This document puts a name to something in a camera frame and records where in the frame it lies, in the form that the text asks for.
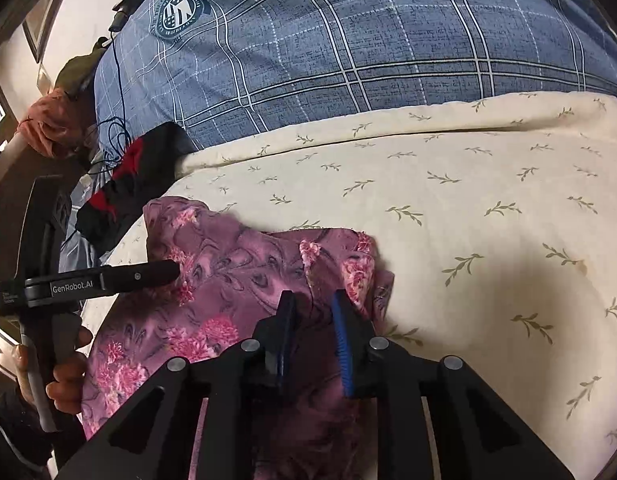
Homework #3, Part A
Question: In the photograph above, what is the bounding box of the blue plaid quilt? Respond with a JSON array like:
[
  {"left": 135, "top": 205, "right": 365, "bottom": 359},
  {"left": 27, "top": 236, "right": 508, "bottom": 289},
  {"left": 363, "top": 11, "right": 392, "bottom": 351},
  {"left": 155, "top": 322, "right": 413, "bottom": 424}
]
[{"left": 58, "top": 0, "right": 617, "bottom": 271}]

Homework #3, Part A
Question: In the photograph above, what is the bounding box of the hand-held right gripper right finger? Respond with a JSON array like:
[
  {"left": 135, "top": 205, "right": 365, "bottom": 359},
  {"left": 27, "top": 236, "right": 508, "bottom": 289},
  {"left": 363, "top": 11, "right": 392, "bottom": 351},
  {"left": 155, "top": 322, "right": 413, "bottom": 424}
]
[{"left": 331, "top": 289, "right": 574, "bottom": 480}]

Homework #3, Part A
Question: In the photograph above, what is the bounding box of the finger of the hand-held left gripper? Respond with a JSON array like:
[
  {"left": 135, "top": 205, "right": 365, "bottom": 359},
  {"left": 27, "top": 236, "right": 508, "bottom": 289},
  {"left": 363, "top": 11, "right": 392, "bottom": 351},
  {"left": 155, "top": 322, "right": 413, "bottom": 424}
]
[{"left": 101, "top": 259, "right": 180, "bottom": 294}]

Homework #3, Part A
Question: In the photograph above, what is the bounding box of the wall picture frame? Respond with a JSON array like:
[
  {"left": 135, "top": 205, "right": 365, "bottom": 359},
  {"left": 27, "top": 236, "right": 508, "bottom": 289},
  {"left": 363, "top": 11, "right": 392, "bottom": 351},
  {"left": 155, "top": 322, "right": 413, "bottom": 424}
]
[{"left": 21, "top": 0, "right": 69, "bottom": 63}]

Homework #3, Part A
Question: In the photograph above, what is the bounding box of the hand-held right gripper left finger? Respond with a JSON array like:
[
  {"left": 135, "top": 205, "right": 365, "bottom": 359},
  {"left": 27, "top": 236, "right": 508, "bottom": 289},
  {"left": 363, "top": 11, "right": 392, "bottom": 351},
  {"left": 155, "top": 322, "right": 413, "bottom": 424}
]
[{"left": 53, "top": 291, "right": 299, "bottom": 480}]

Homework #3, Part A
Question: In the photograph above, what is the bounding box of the olive green cloth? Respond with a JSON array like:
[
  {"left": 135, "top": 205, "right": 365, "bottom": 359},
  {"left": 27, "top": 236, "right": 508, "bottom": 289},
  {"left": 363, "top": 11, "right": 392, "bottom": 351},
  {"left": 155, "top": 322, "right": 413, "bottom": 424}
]
[{"left": 53, "top": 37, "right": 112, "bottom": 98}]

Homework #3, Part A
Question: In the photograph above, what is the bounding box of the purple floral garment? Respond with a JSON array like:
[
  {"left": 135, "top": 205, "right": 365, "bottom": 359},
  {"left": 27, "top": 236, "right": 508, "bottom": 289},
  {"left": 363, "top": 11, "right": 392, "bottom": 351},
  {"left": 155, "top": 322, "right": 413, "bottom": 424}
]
[{"left": 81, "top": 197, "right": 397, "bottom": 480}]

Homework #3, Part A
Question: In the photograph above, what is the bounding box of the pink cloth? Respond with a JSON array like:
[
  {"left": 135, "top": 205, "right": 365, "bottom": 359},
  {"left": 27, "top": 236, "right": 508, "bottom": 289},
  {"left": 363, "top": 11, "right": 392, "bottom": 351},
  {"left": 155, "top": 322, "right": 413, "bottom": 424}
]
[{"left": 18, "top": 87, "right": 102, "bottom": 158}]

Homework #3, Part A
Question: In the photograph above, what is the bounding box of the person's left hand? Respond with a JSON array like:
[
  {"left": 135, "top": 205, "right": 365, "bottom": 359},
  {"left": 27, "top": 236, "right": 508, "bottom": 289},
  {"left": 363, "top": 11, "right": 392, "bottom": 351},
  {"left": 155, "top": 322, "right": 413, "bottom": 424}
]
[{"left": 16, "top": 326, "right": 95, "bottom": 417}]

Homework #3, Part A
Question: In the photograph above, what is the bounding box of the white pole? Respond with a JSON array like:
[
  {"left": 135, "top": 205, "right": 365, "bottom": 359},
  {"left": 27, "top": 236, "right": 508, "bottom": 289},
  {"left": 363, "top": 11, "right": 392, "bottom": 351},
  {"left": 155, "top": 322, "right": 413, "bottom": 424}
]
[{"left": 0, "top": 130, "right": 30, "bottom": 187}]

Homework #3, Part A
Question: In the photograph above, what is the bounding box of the black and red garment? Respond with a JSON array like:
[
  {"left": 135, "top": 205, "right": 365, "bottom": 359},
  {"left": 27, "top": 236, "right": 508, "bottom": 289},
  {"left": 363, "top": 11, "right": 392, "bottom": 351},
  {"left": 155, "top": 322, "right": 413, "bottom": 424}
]
[{"left": 76, "top": 122, "right": 196, "bottom": 253}]

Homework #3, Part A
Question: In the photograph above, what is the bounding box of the cream leaf-print bedsheet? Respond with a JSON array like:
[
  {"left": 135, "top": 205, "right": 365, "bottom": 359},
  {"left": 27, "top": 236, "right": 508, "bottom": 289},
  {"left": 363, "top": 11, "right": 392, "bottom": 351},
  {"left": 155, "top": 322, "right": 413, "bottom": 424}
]
[{"left": 81, "top": 91, "right": 617, "bottom": 480}]

